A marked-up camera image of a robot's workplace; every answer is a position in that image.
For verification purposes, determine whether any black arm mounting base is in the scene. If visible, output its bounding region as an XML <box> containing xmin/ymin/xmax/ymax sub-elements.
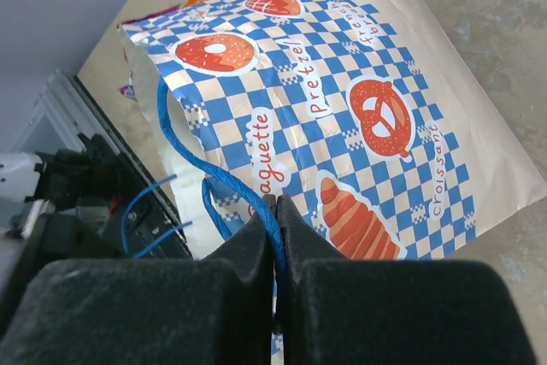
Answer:
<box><xmin>27</xmin><ymin>72</ymin><xmax>191</xmax><ymax>261</ymax></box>

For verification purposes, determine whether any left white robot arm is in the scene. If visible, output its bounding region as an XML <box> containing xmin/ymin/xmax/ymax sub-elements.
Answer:
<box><xmin>0</xmin><ymin>152</ymin><xmax>44</xmax><ymax>202</ymax></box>

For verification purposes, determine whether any blue checkered paper bag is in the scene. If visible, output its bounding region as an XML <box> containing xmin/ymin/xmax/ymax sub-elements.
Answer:
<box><xmin>120</xmin><ymin>0</ymin><xmax>546</xmax><ymax>259</ymax></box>

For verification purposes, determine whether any aluminium rail frame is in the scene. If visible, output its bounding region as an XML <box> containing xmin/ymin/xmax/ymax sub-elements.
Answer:
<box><xmin>8</xmin><ymin>69</ymin><xmax>86</xmax><ymax>154</ymax></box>

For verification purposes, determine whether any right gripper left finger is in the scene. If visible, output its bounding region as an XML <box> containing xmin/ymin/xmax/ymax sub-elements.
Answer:
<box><xmin>1</xmin><ymin>215</ymin><xmax>273</xmax><ymax>364</ymax></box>

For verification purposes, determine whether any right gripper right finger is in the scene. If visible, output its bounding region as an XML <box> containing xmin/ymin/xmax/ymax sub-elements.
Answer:
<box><xmin>276</xmin><ymin>196</ymin><xmax>536</xmax><ymax>364</ymax></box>

